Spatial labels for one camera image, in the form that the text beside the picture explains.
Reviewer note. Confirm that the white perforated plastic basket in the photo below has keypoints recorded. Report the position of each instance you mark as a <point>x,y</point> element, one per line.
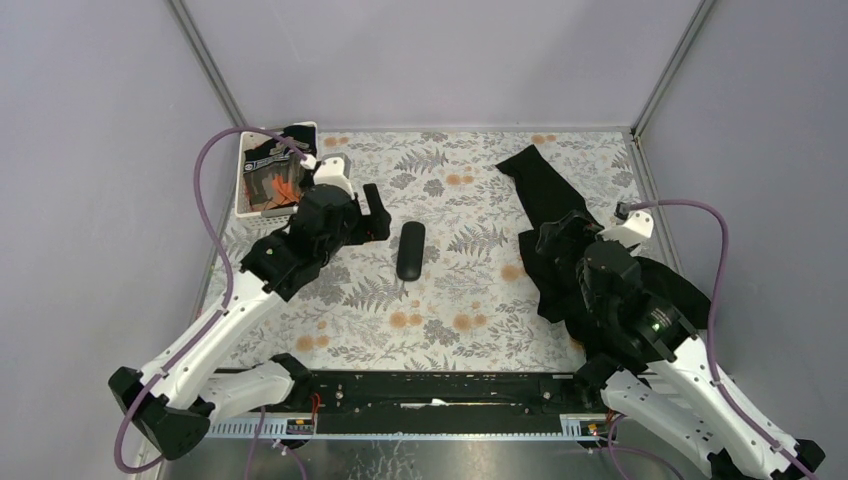
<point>302,139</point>

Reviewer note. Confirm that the floral patterned table mat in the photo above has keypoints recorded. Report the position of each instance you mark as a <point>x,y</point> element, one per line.
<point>474,307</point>

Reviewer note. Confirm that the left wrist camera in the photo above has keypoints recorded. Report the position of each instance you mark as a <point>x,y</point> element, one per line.
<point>333,170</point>

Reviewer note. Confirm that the black cloth garment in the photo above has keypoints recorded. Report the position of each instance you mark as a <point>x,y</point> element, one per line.
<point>546,196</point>

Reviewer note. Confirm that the black glasses case tan lining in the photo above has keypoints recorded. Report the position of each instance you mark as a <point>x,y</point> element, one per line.
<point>410,251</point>

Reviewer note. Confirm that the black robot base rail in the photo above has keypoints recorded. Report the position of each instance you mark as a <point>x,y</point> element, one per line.
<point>385,392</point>

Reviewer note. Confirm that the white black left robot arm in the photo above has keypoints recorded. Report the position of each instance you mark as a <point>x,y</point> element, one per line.
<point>174,399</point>

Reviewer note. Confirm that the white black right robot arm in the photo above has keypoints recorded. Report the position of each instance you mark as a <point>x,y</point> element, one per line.
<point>654,366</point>

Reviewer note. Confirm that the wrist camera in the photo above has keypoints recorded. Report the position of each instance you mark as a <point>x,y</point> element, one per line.
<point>634,227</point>
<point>333,170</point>

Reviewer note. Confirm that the black orange clothes in basket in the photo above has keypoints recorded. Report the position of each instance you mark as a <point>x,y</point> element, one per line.
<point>270,174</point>

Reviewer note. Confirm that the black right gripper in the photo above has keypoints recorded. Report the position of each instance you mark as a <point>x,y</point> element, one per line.
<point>575,228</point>

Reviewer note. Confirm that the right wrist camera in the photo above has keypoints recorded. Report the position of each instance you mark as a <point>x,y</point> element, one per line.
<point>634,227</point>

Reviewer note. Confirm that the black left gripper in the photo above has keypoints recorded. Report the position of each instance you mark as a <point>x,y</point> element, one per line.
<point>374,226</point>

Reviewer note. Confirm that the grey slotted cable duct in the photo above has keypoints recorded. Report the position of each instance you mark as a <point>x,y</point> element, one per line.
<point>418,425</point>

